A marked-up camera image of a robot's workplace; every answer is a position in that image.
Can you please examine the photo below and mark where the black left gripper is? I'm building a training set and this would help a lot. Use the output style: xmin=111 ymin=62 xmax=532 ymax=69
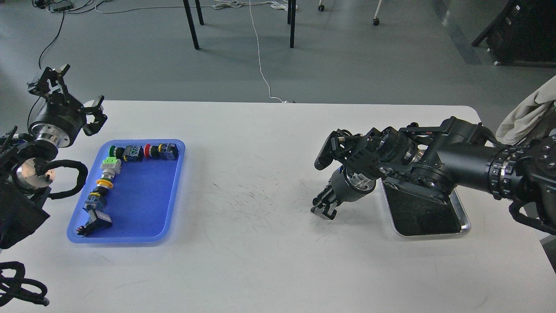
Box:
xmin=27 ymin=64 xmax=108 ymax=148

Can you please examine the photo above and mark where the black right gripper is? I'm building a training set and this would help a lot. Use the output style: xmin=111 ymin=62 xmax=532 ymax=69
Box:
xmin=311 ymin=168 xmax=377 ymax=220

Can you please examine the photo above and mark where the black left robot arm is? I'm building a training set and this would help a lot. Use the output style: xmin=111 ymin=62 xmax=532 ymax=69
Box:
xmin=0 ymin=64 xmax=107 ymax=250

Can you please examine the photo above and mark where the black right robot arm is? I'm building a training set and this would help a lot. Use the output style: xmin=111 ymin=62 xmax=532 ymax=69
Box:
xmin=311 ymin=117 xmax=555 ymax=235

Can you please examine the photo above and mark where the silver metal tray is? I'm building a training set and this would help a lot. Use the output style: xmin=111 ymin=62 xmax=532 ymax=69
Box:
xmin=382 ymin=183 xmax=471 ymax=240

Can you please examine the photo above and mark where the blue plastic tray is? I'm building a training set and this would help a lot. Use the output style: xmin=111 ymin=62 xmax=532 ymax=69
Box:
xmin=67 ymin=139 xmax=186 ymax=243

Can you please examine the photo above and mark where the black table leg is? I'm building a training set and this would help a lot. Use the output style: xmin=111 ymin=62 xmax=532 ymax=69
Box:
xmin=183 ymin=0 xmax=204 ymax=51
xmin=287 ymin=0 xmax=297 ymax=48

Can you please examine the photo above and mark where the black table leg right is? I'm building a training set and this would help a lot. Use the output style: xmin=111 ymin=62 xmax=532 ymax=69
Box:
xmin=287 ymin=0 xmax=297 ymax=48

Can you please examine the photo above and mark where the beige cloth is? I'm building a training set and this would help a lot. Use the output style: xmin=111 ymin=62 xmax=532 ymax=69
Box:
xmin=495 ymin=77 xmax=556 ymax=145

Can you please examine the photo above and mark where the black equipment case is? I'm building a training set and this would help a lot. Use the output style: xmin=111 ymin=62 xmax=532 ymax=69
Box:
xmin=471 ymin=0 xmax=556 ymax=67

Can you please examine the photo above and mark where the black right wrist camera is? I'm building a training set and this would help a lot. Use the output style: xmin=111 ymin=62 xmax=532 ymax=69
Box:
xmin=314 ymin=129 xmax=363 ymax=170

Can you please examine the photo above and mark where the green white switch component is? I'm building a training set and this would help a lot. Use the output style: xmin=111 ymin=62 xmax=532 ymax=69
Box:
xmin=100 ymin=156 xmax=122 ymax=180

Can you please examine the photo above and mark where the green push button switch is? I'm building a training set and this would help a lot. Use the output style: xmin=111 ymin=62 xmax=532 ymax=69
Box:
xmin=109 ymin=145 xmax=144 ymax=162

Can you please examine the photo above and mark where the black floor cable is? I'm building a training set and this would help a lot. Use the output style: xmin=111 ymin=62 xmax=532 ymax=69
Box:
xmin=26 ymin=0 xmax=105 ymax=127

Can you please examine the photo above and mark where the yellow push button switch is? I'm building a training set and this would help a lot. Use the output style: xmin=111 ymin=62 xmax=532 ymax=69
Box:
xmin=83 ymin=178 xmax=113 ymax=212

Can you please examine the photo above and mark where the red push button switch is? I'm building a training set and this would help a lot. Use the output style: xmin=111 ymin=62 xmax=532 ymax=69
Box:
xmin=143 ymin=143 xmax=179 ymax=161

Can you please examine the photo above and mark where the black white switch component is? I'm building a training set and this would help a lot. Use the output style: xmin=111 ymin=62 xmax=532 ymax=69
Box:
xmin=76 ymin=209 xmax=113 ymax=236

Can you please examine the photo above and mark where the white floor cable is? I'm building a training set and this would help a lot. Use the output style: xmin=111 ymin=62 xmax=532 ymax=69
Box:
xmin=213 ymin=0 xmax=300 ymax=104

